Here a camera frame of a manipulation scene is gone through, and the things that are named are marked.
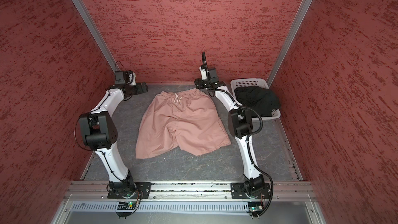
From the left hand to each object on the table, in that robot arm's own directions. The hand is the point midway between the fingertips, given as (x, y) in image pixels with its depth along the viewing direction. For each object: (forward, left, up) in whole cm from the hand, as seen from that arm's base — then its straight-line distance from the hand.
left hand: (141, 90), depth 97 cm
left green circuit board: (-59, -7, -14) cm, 61 cm away
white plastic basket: (+14, -64, -6) cm, 66 cm away
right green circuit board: (-59, -65, -15) cm, 89 cm away
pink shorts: (-12, -29, -14) cm, 35 cm away
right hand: (+8, -37, 0) cm, 38 cm away
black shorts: (-5, -77, -1) cm, 77 cm away
